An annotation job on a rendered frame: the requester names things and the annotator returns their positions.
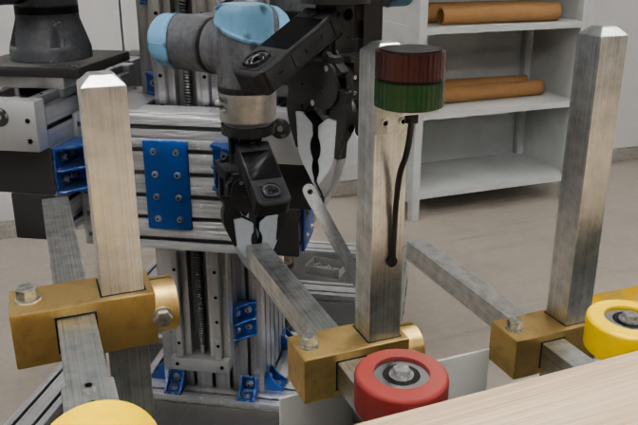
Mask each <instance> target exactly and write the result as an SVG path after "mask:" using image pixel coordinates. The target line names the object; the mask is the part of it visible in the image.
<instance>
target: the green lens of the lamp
mask: <svg viewBox="0 0 638 425"><path fill-rule="evenodd" d="M444 86H445V79H442V82H441V83H435V84H428V85H398V84H390V83H382V82H379V81H378V80H377V78H375V79H374V105H375V106H376V107H378V108H381V109H384V110H389V111H396V112H428V111H435V110H439V109H441V108H443V103H444Z"/></svg>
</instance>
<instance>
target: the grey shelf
mask: <svg viewBox="0 0 638 425"><path fill-rule="evenodd" d="M476 1H509V0H413V1H412V2H411V3H410V4H409V5H407V6H404V7H390V8H386V7H383V33H382V40H391V41H395V42H398V43H400V44H415V45H430V46H439V47H441V48H444V49H446V51H447V52H446V68H445V78H444V79H445V80H452V79H467V78H482V77H496V76H512V75H527V76H528V78H529V80H541V81H542V82H543V83H544V86H545V87H544V92H543V93H542V94H541V95H533V96H522V97H512V98H501V99H491V100H480V101H469V102H450V103H444V104H443V108H441V109H439V110H437V113H429V114H420V115H419V122H418V123H416V124H414V132H413V139H412V145H411V150H410V154H409V158H408V161H407V163H406V178H405V201H406V202H408V205H407V219H408V220H409V221H411V222H412V221H419V203H420V199H426V198H433V197H441V196H448V195H455V194H469V193H475V192H483V191H490V190H497V189H504V188H512V187H518V186H526V185H533V184H540V183H547V182H555V181H558V189H557V198H559V194H560V185H561V177H562V168H563V159H564V151H565V142H566V135H567V126H568V117H569V109H570V100H571V92H572V75H573V68H574V59H575V51H576V42H577V34H578V32H580V31H581V30H583V29H585V28H587V27H588V26H589V19H590V10H591V0H539V1H540V2H554V1H558V2H559V3H560V4H561V6H562V12H561V15H560V18H559V19H558V20H557V21H539V22H514V23H490V24H465V25H439V24H438V23H427V22H428V3H442V2H476ZM522 39H523V40H522ZM521 49H522V50H521ZM520 60H521V61H520ZM519 71H520V72H519ZM513 145H514V146H513Z"/></svg>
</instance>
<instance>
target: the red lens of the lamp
mask: <svg viewBox="0 0 638 425"><path fill-rule="evenodd" d="M379 49H380V48H379V47H378V48H376V49H375V77H376V78H378V79H382V80H387V81H392V82H404V83H424V82H434V81H439V80H442V79H444V78H445V68H446V52H447V51H446V49H444V48H443V49H442V50H443V52H440V53H435V54H423V55H406V54H393V53H386V52H382V51H380V50H379Z"/></svg>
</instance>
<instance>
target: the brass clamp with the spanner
mask: <svg viewBox="0 0 638 425"><path fill-rule="evenodd" d="M314 332H315V333H316V334H317V338H318V341H319V342H320V346H319V348H318V349H316V350H313V351H305V350H302V349H300V348H299V342H301V334H300V335H296V336H291V337H288V379H289V380H290V382H291V384H292V386H293V387H294V389H295V390H296V392H297V393H298V395H299V397H300V398H301V399H302V400H303V402H304V403H305V404H309V403H313V402H316V401H320V400H324V399H328V398H332V397H339V396H342V394H341V393H340V391H339V390H338V388H337V378H338V363H339V362H343V361H347V360H355V359H359V358H363V357H366V356H368V355H370V354H372V353H374V352H378V351H381V350H386V349H408V350H414V351H418V352H421V353H424V354H425V348H424V342H423V338H422V334H421V332H420V330H419V328H418V327H417V326H416V325H415V324H414V323H412V322H411V321H405V322H400V336H397V337H392V338H388V339H383V340H379V341H375V342H368V341H367V340H366V338H365V337H364V336H363V335H362V334H361V333H360V332H359V331H358V329H357V328H356V327H355V323H352V324H347V325H342V326H337V327H332V328H329V329H324V330H319V331H314Z"/></svg>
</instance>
